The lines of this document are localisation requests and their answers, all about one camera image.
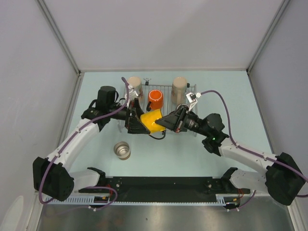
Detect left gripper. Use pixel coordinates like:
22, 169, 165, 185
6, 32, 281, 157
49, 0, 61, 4
108, 98, 151, 134

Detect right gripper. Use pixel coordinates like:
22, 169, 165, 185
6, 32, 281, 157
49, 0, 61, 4
155, 104, 210, 137

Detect yellow mug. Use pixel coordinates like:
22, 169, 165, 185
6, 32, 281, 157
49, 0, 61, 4
141, 109, 166, 140

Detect orange mug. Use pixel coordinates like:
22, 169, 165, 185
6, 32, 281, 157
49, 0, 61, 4
146, 90, 164, 112

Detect beige patterned mug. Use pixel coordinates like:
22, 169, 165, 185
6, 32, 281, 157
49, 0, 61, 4
171, 77, 187, 105

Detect stainless steel cup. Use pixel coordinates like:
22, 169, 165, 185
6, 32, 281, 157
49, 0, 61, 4
114, 141, 131, 160

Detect beige floral mug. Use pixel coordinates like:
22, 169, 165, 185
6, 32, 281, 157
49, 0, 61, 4
128, 77, 144, 102

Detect dark grey mug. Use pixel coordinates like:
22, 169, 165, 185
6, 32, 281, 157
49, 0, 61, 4
176, 103, 188, 110

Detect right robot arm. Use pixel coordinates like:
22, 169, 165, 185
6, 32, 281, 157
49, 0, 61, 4
156, 105, 306, 205

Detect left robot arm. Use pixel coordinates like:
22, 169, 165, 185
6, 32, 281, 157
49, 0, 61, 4
33, 84, 150, 204

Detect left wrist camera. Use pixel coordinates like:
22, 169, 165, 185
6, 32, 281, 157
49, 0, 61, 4
128, 84, 139, 99

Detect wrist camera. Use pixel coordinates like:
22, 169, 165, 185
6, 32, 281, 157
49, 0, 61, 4
186, 92, 201, 111
128, 84, 139, 99

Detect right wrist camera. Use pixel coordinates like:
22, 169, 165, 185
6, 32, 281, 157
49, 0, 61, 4
186, 92, 201, 111

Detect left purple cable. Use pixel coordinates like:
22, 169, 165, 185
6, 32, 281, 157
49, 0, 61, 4
38, 77, 132, 205

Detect purple cable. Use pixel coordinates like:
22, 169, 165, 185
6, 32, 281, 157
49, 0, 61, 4
196, 90, 308, 198
38, 77, 132, 205

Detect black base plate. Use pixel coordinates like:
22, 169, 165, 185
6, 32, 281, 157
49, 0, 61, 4
78, 176, 251, 207

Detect slotted cable duct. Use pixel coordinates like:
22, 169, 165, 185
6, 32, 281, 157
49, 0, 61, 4
49, 195, 238, 206

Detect aluminium frame rail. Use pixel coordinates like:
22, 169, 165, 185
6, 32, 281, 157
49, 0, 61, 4
35, 175, 298, 196

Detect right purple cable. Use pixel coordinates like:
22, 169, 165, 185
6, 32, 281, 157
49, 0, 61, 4
196, 90, 308, 198

